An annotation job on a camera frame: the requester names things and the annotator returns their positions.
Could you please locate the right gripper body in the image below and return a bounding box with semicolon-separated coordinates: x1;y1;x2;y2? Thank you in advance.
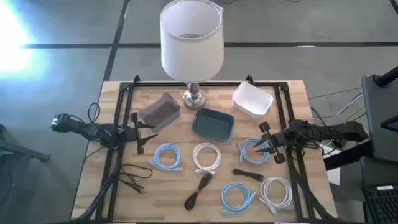
259;121;292;164

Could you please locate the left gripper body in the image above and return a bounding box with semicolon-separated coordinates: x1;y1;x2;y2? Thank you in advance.
123;112;145;156

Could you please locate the light blue cable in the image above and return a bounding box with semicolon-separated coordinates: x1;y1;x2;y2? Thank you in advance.
220;182;256;216
236;136;271;165
146;142;184;172

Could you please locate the short black cable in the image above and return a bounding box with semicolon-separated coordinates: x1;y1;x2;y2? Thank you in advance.
232;168;265;182

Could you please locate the thin black cable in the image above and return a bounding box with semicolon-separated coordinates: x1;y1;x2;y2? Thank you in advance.
119;163;154;194

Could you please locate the white cable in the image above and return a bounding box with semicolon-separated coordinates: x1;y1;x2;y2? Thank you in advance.
192;142;222;175
258;176;294;215

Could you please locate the black cable with red tie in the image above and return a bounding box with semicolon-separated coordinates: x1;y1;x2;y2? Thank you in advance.
183;172;214;212

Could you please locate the white plastic bin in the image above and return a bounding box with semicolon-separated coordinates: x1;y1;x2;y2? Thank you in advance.
231;81;274;119

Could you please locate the dark teal plastic bin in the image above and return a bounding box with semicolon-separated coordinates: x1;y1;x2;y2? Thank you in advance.
192;108;236;142

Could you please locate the white paper sheet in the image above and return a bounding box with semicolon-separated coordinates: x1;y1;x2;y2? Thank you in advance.
322;143;342;187

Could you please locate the black slanted bar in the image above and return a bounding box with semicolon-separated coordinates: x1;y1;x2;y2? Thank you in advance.
323;140;374;171

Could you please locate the white shade table lamp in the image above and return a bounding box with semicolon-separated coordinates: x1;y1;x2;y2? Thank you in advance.
159;0;225;110

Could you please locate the dark grey cart panel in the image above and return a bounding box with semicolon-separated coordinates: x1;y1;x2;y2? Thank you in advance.
361;73;398;163

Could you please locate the black stand leg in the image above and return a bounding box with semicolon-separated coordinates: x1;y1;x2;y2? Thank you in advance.
0;141;51;163

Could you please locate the small blue lit screen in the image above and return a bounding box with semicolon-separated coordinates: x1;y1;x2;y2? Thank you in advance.
380;114;398;133

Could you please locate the black keyboard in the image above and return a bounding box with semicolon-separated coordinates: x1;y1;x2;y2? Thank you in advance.
362;184;398;224

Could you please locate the black pole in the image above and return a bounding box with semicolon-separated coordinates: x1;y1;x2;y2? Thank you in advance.
374;65;398;88

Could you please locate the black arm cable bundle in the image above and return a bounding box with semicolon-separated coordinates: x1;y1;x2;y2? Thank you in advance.
76;149;122;221

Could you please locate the grey floor cable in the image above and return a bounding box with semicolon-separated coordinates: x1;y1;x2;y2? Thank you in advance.
308;87;363;100

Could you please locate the black metal table frame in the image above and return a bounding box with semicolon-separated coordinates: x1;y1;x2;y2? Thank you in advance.
77;74;338;223

